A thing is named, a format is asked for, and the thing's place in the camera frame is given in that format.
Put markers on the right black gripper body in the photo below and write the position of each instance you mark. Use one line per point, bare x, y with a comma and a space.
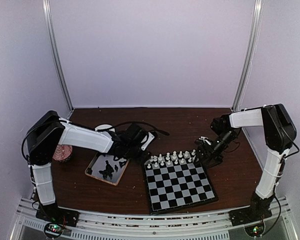
225, 137

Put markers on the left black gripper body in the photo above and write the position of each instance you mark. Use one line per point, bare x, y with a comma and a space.
132, 153

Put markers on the black grey chessboard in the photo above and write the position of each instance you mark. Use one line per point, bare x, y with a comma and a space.
173, 182

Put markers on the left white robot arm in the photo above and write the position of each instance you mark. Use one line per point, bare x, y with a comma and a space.
51, 131

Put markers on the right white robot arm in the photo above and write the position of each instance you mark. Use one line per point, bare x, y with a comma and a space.
279, 133

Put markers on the white ceramic bowl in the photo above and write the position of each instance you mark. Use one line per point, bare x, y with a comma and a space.
104, 127

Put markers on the wooden rimmed black tray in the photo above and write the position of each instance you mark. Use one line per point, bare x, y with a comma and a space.
106, 168

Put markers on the red patterned bowl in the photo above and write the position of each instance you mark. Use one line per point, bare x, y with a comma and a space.
63, 153

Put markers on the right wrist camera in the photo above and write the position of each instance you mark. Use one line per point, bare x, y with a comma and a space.
203, 140

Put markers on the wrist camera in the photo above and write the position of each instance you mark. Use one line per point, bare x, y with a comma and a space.
203, 140
150, 137

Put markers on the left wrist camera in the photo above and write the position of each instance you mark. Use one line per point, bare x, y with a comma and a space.
150, 137

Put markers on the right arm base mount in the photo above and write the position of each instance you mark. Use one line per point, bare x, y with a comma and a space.
250, 217

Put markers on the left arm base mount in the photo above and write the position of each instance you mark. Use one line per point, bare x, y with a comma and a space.
58, 223

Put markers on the aluminium front rail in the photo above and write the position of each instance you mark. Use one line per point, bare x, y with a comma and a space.
209, 225

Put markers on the right aluminium frame post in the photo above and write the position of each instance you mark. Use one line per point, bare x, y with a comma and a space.
251, 46

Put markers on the aluminium frame post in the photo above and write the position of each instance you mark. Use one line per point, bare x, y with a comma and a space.
251, 46
46, 5

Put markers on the left aluminium frame post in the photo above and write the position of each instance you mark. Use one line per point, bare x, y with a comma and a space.
46, 5

